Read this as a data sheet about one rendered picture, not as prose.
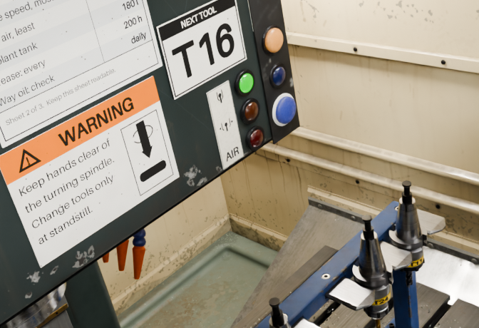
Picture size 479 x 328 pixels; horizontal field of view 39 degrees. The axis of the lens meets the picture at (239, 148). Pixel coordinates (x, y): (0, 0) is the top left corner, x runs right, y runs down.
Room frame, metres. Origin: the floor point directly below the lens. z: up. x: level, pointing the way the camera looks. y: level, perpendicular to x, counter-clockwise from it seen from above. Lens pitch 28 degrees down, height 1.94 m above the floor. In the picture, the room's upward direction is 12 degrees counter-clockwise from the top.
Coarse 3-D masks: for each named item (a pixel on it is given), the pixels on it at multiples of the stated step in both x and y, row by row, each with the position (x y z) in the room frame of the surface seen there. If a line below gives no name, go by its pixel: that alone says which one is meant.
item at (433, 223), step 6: (420, 210) 0.98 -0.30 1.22; (420, 216) 0.96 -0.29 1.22; (426, 216) 0.96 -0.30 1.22; (432, 216) 0.95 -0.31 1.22; (438, 216) 0.95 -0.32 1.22; (420, 222) 0.94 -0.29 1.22; (426, 222) 0.94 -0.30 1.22; (432, 222) 0.93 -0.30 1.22; (438, 222) 0.93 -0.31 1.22; (444, 222) 0.93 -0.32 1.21; (426, 228) 0.92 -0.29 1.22; (432, 228) 0.92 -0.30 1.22; (438, 228) 0.92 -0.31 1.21; (444, 228) 0.92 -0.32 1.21; (432, 234) 0.91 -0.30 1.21
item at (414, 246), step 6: (390, 234) 0.91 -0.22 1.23; (426, 234) 0.90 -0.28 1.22; (390, 240) 0.91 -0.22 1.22; (396, 240) 0.89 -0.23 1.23; (402, 240) 0.89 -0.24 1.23; (414, 240) 0.89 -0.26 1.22; (420, 240) 0.88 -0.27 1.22; (426, 240) 0.90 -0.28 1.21; (396, 246) 0.89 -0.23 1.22; (402, 246) 0.88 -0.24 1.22; (408, 246) 0.88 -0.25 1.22; (414, 246) 0.88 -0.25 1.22; (420, 246) 0.88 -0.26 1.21; (426, 246) 0.90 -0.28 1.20; (414, 252) 0.88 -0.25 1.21; (420, 252) 0.88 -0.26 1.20
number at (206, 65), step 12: (216, 24) 0.60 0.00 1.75; (228, 24) 0.61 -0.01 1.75; (192, 36) 0.58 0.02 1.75; (204, 36) 0.59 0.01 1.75; (216, 36) 0.60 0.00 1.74; (228, 36) 0.61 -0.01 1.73; (204, 48) 0.59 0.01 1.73; (216, 48) 0.60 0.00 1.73; (228, 48) 0.61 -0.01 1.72; (204, 60) 0.59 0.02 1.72; (216, 60) 0.60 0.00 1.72; (228, 60) 0.61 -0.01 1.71; (204, 72) 0.59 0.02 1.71
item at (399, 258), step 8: (384, 248) 0.89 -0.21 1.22; (392, 248) 0.89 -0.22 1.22; (400, 248) 0.88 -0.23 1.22; (384, 256) 0.87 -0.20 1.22; (392, 256) 0.87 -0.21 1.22; (400, 256) 0.86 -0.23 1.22; (408, 256) 0.86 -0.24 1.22; (392, 264) 0.85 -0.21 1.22; (400, 264) 0.85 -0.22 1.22; (408, 264) 0.84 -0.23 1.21
